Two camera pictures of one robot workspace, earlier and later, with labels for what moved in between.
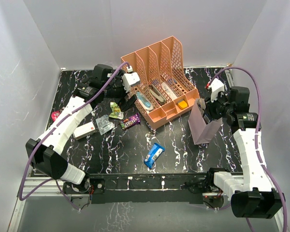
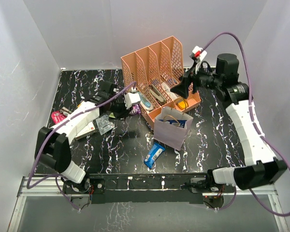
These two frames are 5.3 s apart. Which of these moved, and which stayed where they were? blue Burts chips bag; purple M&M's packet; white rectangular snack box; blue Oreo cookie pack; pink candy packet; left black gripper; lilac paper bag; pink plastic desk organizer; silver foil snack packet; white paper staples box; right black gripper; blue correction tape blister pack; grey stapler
Moved: right black gripper; blue Burts chips bag; lilac paper bag; purple M&M's packet; left black gripper
Stayed: blue Oreo cookie pack; blue correction tape blister pack; silver foil snack packet; pink plastic desk organizer; pink candy packet; white rectangular snack box; grey stapler; white paper staples box
